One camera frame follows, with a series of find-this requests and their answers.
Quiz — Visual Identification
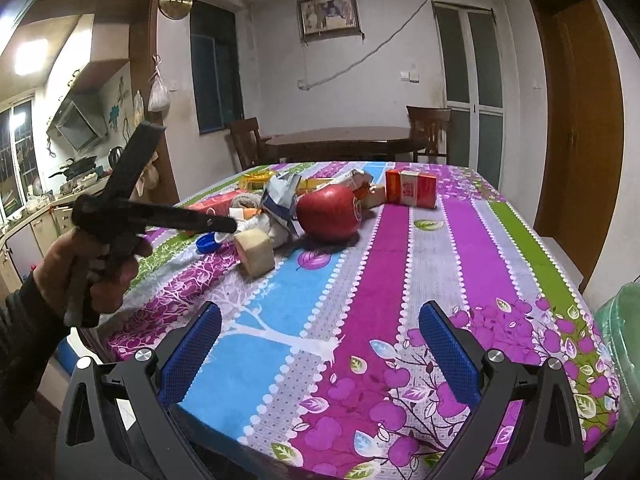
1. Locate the small beige box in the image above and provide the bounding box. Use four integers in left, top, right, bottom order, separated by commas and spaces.
354, 184, 386, 209

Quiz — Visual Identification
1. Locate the brown wooden door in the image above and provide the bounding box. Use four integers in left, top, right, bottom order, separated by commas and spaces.
529, 0, 624, 287

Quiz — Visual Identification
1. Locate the yellow sponge block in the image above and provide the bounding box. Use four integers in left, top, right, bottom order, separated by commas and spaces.
233, 229, 274, 278

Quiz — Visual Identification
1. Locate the left wooden chair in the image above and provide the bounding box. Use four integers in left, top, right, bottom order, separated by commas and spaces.
227, 117, 268, 170

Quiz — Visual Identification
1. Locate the dark left sleeve forearm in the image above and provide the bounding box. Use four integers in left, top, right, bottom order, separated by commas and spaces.
0, 275, 70, 429

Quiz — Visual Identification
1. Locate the wooden chair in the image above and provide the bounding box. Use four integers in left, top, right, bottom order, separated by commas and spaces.
227, 117, 268, 170
407, 105, 451, 162

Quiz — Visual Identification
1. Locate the round brass wall clock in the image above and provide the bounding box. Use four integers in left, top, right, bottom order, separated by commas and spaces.
158, 0, 193, 21

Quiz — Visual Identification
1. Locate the blue bottle cap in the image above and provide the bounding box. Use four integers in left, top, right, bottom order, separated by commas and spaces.
195, 233, 221, 255

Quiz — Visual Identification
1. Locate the colourful striped tablecloth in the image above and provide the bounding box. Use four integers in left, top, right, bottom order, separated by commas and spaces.
96, 165, 620, 479

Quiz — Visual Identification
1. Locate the white glass double door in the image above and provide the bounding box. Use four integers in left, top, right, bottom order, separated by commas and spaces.
434, 2, 504, 188

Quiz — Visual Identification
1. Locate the hanging white plastic bag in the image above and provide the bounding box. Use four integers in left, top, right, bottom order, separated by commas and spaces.
148, 54, 170, 113

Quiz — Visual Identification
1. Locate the yellow snack packet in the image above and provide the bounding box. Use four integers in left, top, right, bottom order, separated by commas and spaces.
239, 170, 276, 192

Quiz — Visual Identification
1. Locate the red apple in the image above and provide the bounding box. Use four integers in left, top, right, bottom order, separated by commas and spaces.
296, 184, 362, 243

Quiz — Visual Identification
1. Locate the white blue wrapper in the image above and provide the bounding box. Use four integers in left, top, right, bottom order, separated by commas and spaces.
260, 174, 302, 235

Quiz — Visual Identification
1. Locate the framed wall picture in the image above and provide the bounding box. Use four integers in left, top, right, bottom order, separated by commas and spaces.
296, 0, 362, 42

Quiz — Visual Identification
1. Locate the large red tissue box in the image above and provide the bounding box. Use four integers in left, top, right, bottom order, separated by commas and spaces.
188, 191, 240, 217

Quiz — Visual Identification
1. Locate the dark window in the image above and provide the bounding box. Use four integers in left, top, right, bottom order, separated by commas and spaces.
190, 0, 244, 136

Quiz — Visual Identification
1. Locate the wall cable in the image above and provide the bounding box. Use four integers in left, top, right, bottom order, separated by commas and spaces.
298, 0, 434, 91

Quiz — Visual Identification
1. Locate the green plastic trash basin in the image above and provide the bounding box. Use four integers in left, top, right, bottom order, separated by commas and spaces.
591, 282, 640, 467

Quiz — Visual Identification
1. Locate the right wooden chair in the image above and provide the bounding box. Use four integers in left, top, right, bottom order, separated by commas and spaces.
407, 105, 451, 162

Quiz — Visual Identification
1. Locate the dark round dining table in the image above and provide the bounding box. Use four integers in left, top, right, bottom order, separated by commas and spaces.
266, 126, 428, 162

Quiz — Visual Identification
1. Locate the white cloth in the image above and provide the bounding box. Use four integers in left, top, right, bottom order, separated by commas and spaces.
229, 193, 291, 248

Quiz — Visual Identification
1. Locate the kitchen range hood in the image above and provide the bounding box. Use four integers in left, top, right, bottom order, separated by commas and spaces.
47, 86, 108, 154

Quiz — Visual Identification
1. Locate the red and white carton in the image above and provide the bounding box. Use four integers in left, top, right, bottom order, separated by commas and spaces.
385, 169, 437, 209

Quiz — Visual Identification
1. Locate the person's left hand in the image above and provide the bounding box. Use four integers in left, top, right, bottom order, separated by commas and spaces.
32, 229, 153, 318

